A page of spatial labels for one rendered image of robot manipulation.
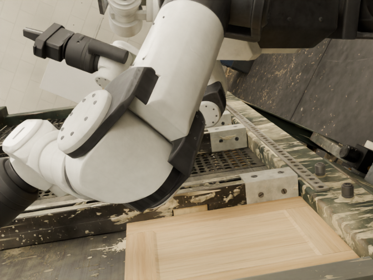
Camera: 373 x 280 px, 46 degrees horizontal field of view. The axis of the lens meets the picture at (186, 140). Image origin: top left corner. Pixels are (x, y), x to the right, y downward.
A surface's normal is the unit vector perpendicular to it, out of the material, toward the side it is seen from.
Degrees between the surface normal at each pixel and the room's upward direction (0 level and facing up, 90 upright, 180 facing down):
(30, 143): 66
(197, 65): 113
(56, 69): 90
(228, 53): 101
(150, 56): 46
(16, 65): 90
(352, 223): 60
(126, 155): 106
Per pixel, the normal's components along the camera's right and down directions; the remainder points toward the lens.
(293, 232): -0.11, -0.96
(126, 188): 0.04, 0.61
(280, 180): 0.11, 0.25
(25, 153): -0.18, -0.16
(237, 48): -0.02, 0.86
